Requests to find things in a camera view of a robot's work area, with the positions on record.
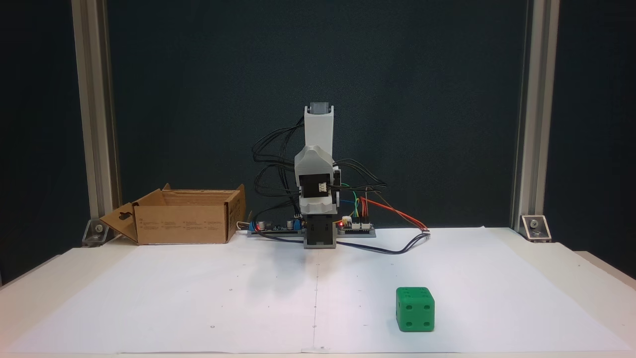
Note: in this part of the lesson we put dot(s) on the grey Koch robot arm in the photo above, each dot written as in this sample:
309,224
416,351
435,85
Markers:
318,129

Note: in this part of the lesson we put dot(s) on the aluminium frame post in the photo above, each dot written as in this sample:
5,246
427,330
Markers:
94,99
536,99

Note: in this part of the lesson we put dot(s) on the green dice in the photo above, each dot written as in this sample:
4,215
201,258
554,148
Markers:
415,313

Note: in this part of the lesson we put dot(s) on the blue power circuit board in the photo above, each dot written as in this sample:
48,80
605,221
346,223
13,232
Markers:
278,229

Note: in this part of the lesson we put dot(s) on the controller circuit board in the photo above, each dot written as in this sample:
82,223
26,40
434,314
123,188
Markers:
355,226

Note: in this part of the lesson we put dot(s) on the brown cardboard box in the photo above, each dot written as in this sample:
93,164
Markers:
184,226

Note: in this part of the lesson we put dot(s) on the metal corner bracket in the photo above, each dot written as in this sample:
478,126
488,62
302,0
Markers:
99,229
534,226

